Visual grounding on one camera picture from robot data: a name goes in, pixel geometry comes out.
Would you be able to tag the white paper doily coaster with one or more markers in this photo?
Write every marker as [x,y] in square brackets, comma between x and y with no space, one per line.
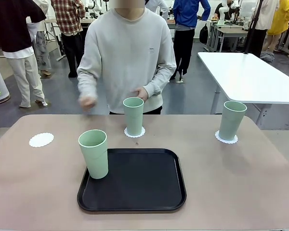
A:
[228,142]
[41,140]
[135,136]

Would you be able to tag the pale green tall cup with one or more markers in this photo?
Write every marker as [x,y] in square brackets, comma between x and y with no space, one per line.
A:
[231,122]
[133,118]
[94,158]

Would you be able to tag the person's right forearm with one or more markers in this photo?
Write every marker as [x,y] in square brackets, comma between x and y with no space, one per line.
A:
[86,89]

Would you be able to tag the person's left forearm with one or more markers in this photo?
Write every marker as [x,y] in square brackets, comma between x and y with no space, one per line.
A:
[159,84]

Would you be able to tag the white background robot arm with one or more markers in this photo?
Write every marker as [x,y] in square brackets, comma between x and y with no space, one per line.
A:
[95,7]
[221,12]

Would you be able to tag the person's right hand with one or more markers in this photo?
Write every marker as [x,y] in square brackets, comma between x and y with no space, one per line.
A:
[88,104]

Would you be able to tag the person's left hand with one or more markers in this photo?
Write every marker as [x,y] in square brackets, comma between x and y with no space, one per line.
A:
[142,93]

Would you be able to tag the person in grey patterned skirt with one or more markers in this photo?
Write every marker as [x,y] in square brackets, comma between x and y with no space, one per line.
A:
[42,48]

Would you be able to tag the white folding table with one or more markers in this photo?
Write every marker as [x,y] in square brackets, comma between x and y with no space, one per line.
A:
[250,77]

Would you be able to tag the person in black top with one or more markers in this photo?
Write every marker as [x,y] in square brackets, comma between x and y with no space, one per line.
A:
[12,24]

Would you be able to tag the grey cloth bundle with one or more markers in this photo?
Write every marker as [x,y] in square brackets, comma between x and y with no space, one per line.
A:
[267,56]

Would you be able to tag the black tripod pole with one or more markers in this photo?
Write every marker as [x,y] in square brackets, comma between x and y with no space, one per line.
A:
[253,31]

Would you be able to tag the person in plaid shirt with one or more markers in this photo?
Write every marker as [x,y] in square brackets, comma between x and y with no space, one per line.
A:
[67,16]

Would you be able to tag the person in yellow coat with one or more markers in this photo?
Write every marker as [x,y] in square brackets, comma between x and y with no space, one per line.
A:
[283,16]

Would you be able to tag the person in black trousers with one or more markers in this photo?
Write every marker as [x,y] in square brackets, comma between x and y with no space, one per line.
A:
[265,14]

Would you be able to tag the black hanging bag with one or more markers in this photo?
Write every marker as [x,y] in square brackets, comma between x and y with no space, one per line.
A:
[203,33]

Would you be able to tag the person in beige sweatshirt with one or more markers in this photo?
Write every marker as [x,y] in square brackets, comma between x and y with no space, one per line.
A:
[125,48]

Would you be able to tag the person in blue jacket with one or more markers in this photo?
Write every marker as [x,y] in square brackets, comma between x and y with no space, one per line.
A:
[187,12]

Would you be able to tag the black plastic tray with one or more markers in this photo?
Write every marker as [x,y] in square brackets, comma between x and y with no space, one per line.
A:
[135,187]

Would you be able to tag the person in white shirt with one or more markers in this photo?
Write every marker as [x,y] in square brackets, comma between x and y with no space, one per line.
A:
[159,4]

